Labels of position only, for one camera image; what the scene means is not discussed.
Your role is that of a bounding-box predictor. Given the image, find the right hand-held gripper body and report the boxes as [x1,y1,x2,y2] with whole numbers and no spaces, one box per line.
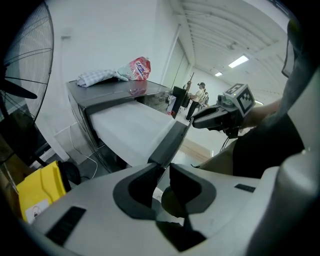
[216,83,256,138]

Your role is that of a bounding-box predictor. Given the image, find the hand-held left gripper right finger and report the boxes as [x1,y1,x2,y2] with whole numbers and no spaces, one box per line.
[161,162,262,240]

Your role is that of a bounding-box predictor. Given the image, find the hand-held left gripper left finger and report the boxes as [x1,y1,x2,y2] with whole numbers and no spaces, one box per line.
[31,162,176,256]

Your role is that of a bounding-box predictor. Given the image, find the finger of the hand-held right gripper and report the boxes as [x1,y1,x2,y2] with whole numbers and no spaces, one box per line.
[192,111,227,130]
[197,104,222,118]

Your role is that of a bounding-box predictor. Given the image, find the white detergent drawer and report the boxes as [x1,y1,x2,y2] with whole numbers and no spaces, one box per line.
[88,101,193,171]

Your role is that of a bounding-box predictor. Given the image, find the person's right forearm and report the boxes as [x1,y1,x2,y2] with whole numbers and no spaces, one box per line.
[241,98,288,131]

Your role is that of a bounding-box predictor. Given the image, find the red and green detergent pouch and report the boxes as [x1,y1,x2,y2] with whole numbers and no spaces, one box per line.
[117,56,152,83]

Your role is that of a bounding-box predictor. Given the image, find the black cabinet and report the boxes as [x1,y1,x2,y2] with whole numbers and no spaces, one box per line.
[172,86,192,120]

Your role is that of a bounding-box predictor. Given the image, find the large rectangular ceiling light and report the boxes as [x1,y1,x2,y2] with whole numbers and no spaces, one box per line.
[228,54,250,68]

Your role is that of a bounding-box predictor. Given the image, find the person's leg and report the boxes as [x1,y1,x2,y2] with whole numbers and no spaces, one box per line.
[199,139,238,176]

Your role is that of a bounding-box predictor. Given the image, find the pack of clear plastic bottles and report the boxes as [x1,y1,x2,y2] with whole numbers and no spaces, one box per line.
[165,94,177,116]

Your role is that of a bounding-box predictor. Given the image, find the person's black clothes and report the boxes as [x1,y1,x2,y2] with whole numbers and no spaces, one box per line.
[232,14,320,179]

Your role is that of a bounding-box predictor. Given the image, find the black bin with yellow lid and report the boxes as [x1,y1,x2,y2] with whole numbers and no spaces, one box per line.
[15,160,82,224]

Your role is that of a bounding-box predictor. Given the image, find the large cardboard box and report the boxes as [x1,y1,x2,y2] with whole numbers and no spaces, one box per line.
[0,152,26,218]

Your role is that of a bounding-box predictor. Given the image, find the black washing machine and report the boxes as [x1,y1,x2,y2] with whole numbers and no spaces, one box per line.
[66,79,176,173]

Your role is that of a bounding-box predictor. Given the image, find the checkered cloth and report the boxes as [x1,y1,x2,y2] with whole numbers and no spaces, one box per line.
[76,68,130,88]

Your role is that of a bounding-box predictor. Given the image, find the large black standing fan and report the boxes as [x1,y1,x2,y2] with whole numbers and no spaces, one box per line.
[0,0,55,166]

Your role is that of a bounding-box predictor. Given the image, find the long white cable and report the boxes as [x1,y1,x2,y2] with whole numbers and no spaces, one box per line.
[69,124,99,180]

